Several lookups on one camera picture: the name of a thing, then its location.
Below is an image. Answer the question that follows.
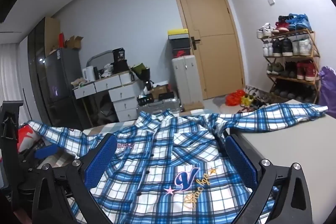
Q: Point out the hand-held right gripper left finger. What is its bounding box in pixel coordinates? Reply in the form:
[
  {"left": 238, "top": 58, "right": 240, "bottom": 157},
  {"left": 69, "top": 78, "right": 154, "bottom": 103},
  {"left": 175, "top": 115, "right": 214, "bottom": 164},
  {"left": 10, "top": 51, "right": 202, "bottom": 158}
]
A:
[{"left": 31, "top": 133, "right": 117, "bottom": 224}]

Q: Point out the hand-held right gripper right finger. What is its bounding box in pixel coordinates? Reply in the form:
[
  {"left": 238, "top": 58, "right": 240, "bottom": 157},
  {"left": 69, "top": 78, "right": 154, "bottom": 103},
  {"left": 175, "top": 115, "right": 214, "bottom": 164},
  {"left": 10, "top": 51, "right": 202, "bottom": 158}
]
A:
[{"left": 225, "top": 134, "right": 313, "bottom": 224}]

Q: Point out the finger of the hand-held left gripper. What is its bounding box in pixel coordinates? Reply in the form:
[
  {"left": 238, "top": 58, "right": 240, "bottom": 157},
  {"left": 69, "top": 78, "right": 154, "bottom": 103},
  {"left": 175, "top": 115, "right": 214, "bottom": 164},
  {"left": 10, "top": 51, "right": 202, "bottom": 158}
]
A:
[
  {"left": 0, "top": 101, "right": 25, "bottom": 147},
  {"left": 20, "top": 144, "right": 63, "bottom": 172}
]

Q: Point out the blue white plaid shirt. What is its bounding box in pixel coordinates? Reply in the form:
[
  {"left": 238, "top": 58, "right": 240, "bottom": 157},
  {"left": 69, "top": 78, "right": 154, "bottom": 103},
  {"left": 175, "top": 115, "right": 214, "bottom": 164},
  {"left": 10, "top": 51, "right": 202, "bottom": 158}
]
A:
[{"left": 28, "top": 103, "right": 329, "bottom": 224}]

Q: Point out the red white bag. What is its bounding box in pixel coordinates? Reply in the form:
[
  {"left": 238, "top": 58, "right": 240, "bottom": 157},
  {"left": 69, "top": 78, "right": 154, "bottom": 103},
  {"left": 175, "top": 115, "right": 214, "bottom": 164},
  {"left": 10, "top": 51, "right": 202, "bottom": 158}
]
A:
[{"left": 17, "top": 125, "right": 43, "bottom": 154}]

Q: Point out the white curtain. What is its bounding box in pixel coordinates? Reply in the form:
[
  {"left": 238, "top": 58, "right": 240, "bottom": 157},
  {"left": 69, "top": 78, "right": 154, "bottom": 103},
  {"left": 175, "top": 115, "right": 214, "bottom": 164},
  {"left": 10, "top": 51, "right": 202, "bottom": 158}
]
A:
[{"left": 0, "top": 43, "right": 30, "bottom": 123}]

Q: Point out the grey table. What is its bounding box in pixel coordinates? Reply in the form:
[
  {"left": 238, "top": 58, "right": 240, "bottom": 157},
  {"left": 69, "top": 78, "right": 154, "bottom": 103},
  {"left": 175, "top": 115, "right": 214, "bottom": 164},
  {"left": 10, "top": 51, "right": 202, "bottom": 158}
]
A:
[{"left": 228, "top": 99, "right": 336, "bottom": 189}]

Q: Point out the yellow plastic bag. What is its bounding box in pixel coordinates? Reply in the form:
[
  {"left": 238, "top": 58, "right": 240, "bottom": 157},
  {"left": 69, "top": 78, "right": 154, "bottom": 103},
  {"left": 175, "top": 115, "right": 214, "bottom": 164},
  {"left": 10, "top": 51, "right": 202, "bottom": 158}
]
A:
[{"left": 241, "top": 94, "right": 254, "bottom": 107}]

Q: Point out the dark grey fridge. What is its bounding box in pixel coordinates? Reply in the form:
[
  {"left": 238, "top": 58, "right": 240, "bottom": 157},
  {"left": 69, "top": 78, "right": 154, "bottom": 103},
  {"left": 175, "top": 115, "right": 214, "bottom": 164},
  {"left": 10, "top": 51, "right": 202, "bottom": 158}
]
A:
[{"left": 43, "top": 47, "right": 85, "bottom": 130}]

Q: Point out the white drawer desk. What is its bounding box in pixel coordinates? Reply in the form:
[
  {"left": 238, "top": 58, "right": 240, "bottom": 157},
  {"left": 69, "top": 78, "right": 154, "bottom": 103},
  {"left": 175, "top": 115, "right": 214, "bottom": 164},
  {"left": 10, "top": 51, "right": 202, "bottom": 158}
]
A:
[{"left": 73, "top": 71, "right": 142, "bottom": 124}]

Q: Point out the dark sandals pile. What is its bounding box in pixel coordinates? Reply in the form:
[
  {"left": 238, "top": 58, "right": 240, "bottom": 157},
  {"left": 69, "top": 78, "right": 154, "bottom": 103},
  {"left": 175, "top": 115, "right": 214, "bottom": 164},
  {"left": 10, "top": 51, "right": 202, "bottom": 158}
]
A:
[{"left": 236, "top": 85, "right": 290, "bottom": 115}]

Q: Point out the orange plastic bag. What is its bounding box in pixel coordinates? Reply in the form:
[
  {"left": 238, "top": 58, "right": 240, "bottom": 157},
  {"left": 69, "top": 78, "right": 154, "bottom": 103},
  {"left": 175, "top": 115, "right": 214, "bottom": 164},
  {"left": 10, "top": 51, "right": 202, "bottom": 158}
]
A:
[{"left": 226, "top": 89, "right": 246, "bottom": 107}]

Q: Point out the dark glass wardrobe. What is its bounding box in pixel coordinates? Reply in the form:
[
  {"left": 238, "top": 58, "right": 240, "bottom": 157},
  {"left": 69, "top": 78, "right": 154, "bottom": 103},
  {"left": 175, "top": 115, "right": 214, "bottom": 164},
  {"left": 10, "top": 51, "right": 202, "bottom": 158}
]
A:
[{"left": 27, "top": 17, "right": 61, "bottom": 123}]

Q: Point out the silver suitcase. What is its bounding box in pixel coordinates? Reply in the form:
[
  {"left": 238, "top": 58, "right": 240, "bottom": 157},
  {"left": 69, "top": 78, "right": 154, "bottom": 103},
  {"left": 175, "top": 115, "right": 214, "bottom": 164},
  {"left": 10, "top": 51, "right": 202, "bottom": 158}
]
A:
[{"left": 136, "top": 101, "right": 182, "bottom": 123}]

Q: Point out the beige cloth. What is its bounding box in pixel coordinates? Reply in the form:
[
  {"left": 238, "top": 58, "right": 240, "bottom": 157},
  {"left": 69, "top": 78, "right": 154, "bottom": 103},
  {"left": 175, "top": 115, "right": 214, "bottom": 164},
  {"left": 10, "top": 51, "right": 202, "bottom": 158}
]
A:
[{"left": 71, "top": 77, "right": 89, "bottom": 87}]

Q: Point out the black flat box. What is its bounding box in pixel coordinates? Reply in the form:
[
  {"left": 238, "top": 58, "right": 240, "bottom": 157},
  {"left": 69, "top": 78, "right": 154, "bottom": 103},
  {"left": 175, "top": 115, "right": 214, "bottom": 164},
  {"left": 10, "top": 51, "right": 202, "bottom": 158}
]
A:
[{"left": 138, "top": 93, "right": 175, "bottom": 107}]

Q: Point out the white electric kettle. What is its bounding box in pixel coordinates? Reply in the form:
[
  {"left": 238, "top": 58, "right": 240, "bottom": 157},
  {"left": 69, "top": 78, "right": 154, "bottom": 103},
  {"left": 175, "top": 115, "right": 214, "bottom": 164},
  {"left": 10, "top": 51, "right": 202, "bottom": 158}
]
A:
[{"left": 82, "top": 65, "right": 96, "bottom": 83}]

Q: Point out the small brown cardboard box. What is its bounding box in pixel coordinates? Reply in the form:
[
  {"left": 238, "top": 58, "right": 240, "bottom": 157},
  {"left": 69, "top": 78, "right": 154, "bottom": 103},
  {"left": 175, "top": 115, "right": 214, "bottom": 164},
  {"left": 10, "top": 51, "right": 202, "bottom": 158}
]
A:
[{"left": 151, "top": 85, "right": 170, "bottom": 98}]

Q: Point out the black wrapped flower bouquet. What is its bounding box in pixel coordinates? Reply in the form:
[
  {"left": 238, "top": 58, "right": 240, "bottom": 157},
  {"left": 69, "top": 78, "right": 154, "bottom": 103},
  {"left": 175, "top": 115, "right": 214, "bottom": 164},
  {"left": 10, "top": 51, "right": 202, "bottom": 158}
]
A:
[{"left": 131, "top": 63, "right": 154, "bottom": 94}]

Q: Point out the white ribbed cabinet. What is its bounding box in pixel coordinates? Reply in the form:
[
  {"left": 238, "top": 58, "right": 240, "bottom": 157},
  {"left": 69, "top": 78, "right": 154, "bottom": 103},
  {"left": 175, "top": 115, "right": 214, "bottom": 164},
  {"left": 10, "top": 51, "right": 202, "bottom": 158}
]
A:
[{"left": 172, "top": 54, "right": 204, "bottom": 109}]

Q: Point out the open cardboard box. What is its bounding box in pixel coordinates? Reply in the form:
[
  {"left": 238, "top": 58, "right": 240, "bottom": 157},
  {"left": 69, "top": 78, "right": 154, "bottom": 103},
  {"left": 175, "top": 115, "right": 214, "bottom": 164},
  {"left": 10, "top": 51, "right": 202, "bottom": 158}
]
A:
[{"left": 64, "top": 35, "right": 84, "bottom": 50}]

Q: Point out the grey round-top mirror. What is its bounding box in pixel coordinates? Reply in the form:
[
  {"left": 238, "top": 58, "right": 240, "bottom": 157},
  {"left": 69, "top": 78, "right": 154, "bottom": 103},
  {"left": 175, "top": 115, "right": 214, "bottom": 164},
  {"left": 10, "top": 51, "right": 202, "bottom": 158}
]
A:
[{"left": 86, "top": 50, "right": 116, "bottom": 80}]

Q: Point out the tan wooden door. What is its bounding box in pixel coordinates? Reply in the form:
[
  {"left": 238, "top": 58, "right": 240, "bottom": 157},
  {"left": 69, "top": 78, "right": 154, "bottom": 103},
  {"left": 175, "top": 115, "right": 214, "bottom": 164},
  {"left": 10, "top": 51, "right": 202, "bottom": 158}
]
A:
[{"left": 171, "top": 0, "right": 246, "bottom": 100}]

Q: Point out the purple bag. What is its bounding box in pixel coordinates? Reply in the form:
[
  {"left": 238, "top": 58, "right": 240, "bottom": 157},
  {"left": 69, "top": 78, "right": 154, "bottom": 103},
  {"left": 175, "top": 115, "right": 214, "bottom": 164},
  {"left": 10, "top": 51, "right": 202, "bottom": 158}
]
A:
[{"left": 318, "top": 66, "right": 336, "bottom": 120}]

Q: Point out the wooden shoe rack with shoes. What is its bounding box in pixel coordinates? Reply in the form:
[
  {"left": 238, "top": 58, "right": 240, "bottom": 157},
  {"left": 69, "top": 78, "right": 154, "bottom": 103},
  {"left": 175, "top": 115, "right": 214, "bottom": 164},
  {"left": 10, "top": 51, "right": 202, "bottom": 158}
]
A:
[{"left": 256, "top": 13, "right": 320, "bottom": 102}]

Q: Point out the grey shoe box red logo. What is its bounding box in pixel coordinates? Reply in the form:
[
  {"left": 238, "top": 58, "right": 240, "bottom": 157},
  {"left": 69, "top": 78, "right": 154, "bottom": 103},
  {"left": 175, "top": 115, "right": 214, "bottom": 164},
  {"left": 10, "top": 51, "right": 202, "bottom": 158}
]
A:
[{"left": 172, "top": 48, "right": 192, "bottom": 58}]

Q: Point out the black shoe box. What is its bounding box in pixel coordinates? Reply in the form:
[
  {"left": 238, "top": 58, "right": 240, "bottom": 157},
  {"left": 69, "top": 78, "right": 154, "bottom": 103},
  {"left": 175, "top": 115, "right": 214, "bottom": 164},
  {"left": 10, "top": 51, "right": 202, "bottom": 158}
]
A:
[{"left": 169, "top": 39, "right": 191, "bottom": 50}]

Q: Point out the dark door handle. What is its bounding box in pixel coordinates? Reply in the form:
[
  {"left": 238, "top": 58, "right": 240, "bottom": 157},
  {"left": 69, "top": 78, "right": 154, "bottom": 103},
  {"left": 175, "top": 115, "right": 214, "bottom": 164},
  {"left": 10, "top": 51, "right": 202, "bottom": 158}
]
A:
[{"left": 190, "top": 36, "right": 201, "bottom": 51}]

